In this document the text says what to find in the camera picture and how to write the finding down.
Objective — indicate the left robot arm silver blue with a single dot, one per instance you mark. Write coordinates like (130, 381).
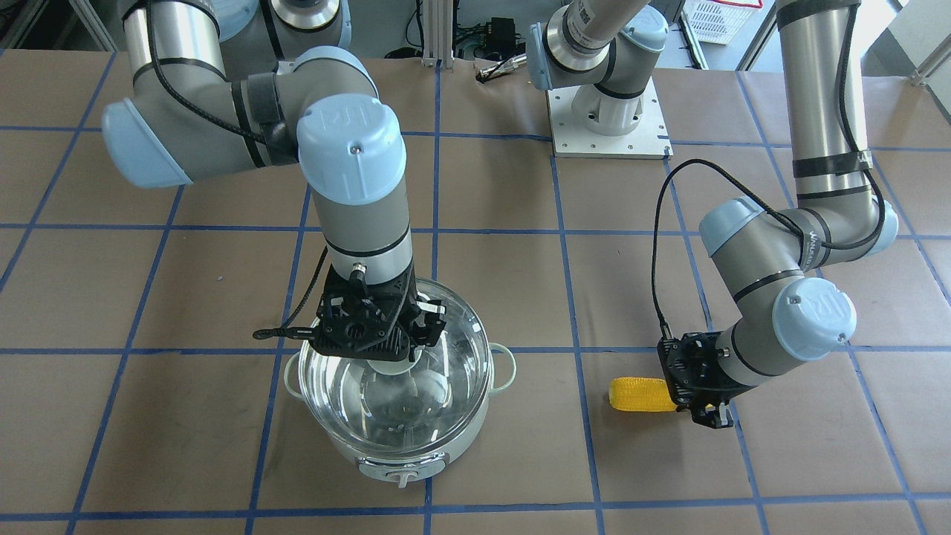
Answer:
(608, 50)

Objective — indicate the black power adapter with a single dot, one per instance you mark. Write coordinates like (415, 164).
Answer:
(499, 36)

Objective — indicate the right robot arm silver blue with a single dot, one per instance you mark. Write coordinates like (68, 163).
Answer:
(186, 121)

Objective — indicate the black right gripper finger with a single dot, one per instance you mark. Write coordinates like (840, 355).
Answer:
(427, 327)

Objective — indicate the white plastic basket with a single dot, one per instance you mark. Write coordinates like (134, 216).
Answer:
(717, 22)

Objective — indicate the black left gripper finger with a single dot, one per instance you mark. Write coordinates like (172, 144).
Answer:
(714, 416)

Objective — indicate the glass pot lid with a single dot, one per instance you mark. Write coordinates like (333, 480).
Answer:
(432, 401)

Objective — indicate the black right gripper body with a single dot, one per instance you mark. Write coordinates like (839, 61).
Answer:
(429, 318)

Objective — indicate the pale green electric pot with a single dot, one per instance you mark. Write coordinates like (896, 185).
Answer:
(408, 469)

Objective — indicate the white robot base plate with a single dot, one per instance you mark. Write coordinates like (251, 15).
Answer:
(586, 123)

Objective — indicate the yellow corn cob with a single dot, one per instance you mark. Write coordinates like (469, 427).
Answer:
(631, 394)

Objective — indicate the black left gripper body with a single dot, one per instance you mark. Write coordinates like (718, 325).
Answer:
(725, 374)

